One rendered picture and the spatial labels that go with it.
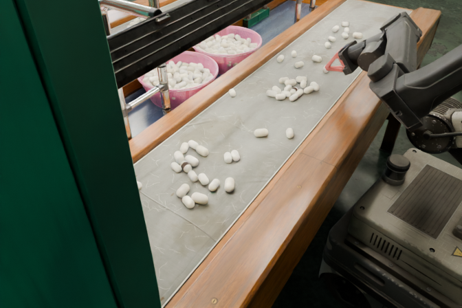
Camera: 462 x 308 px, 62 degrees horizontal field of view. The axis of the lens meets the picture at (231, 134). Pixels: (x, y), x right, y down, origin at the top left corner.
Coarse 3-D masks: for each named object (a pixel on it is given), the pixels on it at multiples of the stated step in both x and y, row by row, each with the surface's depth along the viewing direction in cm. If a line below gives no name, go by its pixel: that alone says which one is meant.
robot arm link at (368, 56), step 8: (392, 16) 99; (384, 24) 98; (384, 32) 98; (384, 40) 97; (368, 48) 97; (376, 48) 95; (384, 48) 96; (360, 56) 98; (368, 56) 96; (376, 56) 95; (360, 64) 99; (368, 64) 98
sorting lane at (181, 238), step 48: (288, 48) 144; (336, 48) 144; (240, 96) 117; (336, 96) 117; (240, 144) 99; (288, 144) 99; (144, 192) 86; (192, 192) 86; (240, 192) 86; (192, 240) 75
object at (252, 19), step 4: (264, 8) 184; (268, 8) 185; (256, 12) 181; (260, 12) 181; (264, 12) 184; (268, 12) 187; (248, 16) 174; (252, 16) 177; (256, 16) 179; (260, 16) 182; (264, 16) 185; (244, 20) 174; (248, 20) 173; (252, 20) 177; (256, 20) 180; (260, 20) 182; (244, 24) 175; (248, 24) 174; (252, 24) 178
